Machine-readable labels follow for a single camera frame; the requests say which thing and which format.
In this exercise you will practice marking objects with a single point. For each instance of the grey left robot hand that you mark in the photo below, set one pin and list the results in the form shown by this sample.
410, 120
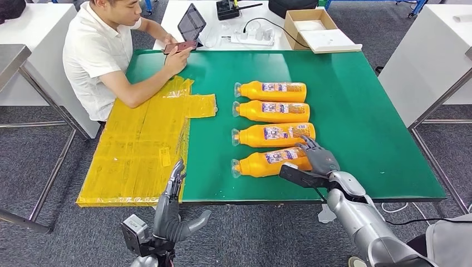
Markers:
167, 221

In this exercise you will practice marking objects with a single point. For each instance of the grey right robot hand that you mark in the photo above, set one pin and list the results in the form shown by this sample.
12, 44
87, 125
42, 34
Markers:
323, 161

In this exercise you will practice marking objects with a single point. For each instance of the orange detergent bottle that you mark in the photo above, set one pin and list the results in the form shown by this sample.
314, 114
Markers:
254, 92
254, 112
258, 166
254, 136

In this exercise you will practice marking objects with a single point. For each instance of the dark smartphone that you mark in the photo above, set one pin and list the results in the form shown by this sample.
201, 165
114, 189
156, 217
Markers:
180, 47

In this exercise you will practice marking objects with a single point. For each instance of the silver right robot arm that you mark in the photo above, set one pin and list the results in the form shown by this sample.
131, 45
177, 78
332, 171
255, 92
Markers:
361, 221

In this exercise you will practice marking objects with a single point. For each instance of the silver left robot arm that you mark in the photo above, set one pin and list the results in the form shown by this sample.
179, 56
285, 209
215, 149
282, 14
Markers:
143, 262

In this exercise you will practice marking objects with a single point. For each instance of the white table foot plate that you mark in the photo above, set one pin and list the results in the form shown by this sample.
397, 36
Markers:
326, 215

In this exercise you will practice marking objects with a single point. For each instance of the green table mat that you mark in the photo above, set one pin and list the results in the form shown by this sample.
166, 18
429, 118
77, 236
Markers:
361, 118

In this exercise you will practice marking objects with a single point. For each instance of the yellow taped cardboard sheet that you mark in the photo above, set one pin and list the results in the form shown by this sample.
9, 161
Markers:
140, 147

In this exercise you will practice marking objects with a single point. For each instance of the white box lid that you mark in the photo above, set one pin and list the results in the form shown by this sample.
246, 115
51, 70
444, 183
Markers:
332, 40

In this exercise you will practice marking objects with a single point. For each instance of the brown cardboard box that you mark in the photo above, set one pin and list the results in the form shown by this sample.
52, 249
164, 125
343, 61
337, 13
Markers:
291, 33

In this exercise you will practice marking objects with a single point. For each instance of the white power strip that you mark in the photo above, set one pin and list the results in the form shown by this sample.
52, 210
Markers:
254, 41

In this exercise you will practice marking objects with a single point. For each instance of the white cabinet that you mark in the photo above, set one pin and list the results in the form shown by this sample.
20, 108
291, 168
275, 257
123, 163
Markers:
37, 33
427, 55

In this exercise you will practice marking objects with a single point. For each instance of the black bag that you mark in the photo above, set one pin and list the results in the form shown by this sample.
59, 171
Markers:
11, 9
291, 7

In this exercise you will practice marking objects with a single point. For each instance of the blue wheeled cart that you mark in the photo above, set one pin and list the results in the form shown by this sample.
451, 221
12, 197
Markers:
415, 7

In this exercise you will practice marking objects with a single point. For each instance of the black radio device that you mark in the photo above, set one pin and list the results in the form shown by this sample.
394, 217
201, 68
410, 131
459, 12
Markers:
226, 9

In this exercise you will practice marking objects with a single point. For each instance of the white desk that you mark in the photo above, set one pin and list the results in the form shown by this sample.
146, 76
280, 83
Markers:
217, 11

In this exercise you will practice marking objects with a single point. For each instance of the black tablet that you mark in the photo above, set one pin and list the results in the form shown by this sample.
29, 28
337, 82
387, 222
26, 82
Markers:
191, 24

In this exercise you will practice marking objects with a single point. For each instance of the white paper roll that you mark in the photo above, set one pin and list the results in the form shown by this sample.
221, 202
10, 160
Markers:
462, 18

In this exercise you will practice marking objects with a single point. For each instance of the steel table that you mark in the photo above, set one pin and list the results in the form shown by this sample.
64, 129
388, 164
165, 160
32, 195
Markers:
11, 59

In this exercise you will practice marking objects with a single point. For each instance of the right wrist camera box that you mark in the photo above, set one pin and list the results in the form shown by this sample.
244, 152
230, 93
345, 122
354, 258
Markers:
300, 178

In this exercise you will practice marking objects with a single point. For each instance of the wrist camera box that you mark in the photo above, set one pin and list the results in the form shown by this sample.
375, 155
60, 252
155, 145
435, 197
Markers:
300, 178
134, 230

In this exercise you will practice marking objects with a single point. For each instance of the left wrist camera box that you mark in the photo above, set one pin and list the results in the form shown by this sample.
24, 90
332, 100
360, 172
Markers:
134, 230

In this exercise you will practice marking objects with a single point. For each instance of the steel table frame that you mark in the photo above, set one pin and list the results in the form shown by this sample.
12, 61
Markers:
438, 99

